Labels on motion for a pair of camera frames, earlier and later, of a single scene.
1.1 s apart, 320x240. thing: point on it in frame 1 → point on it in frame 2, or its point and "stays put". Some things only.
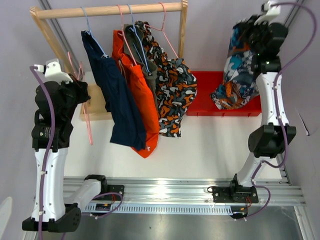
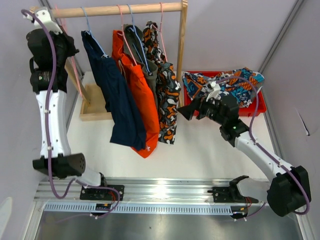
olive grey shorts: (134, 35) stays put
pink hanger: (123, 34) stays put
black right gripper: (249, 26) → (198, 103)
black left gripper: (81, 87) → (70, 41)
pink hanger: (85, 115) → (64, 28)
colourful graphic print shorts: (238, 86) → (239, 83)
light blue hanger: (104, 55) stays put
